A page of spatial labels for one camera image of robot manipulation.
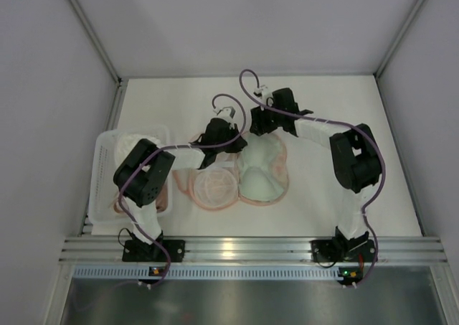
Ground floral pink laundry bag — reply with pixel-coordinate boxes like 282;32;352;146
173;133;289;210

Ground mint green bra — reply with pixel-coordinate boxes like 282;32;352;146
237;132;285;203

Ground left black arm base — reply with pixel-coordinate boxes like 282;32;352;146
122;239;186;263

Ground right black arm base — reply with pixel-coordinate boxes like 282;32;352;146
311;237;377;266

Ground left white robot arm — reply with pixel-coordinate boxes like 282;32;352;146
113;118;247;247

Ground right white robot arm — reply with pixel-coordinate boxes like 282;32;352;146
250;85;383;240

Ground white and pink garments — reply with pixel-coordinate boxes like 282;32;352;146
114;133;169;213

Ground white plastic basket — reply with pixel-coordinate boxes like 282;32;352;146
87;124;171;225

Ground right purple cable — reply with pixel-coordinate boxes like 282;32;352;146
239;69;387;286

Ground purple cable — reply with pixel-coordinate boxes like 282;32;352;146
118;94;247;288
239;69;387;286

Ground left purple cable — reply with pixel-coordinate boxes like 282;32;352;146
118;94;247;288

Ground white slotted cable duct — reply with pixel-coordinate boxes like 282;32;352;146
73;265;360;281

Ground aluminium mounting rail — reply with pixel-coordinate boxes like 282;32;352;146
58;235;448;266

